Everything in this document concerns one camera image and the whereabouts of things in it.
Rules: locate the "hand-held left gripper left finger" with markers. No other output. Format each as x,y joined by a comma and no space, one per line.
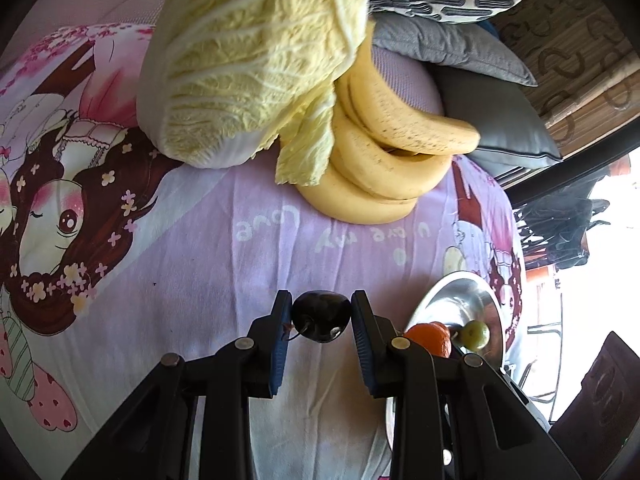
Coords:
280,345

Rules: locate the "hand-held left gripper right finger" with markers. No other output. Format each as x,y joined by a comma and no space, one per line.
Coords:
365,345

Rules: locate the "dark red cherry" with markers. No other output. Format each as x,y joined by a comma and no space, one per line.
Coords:
320,315

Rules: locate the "orange mandarin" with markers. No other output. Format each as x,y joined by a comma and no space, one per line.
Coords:
430,337

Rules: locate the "round metal plate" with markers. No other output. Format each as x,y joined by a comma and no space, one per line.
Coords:
460,295

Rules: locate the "round green jujube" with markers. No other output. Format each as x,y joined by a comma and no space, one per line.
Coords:
475,335

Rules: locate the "cartoon printed blanket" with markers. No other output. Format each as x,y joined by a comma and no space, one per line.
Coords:
200,240

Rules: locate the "dark speaker box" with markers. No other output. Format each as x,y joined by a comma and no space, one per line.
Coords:
600,400

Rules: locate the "grey leather pillow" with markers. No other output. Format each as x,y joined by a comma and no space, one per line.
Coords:
490,125

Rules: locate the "napa cabbage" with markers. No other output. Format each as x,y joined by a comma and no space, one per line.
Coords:
240,60

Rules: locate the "grey fabric pillow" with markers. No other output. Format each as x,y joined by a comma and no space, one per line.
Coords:
450,45

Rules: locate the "brown patterned curtain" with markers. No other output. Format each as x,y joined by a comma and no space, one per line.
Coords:
575,50

